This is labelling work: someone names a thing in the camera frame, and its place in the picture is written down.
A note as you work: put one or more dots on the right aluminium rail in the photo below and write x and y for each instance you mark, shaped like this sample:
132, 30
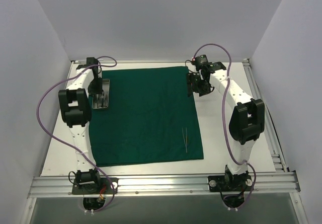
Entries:
265, 120

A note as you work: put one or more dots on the metal instrument tray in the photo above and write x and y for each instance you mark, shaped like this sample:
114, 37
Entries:
105, 90

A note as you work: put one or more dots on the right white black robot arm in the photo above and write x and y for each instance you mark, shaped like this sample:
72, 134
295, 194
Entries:
243, 117

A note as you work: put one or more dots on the front aluminium rail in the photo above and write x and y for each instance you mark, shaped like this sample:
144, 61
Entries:
163, 185

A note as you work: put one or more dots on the back aluminium rail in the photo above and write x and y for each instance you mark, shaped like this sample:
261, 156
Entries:
156, 61

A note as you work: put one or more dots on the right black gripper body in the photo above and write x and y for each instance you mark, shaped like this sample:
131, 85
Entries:
191, 82

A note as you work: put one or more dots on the silver forceps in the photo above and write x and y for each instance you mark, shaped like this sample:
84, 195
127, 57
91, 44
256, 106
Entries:
185, 138

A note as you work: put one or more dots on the green surgical cloth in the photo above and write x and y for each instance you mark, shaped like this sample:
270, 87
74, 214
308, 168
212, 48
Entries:
143, 123

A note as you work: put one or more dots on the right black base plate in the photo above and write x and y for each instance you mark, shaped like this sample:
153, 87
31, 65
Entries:
235, 183

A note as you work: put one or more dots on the aluminium rail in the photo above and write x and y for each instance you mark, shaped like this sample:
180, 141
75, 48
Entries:
156, 61
163, 185
265, 120

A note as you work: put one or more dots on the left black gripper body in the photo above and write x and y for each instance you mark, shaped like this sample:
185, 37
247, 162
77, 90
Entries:
98, 91

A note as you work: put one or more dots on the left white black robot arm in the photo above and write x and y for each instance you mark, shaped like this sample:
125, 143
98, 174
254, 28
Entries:
76, 112

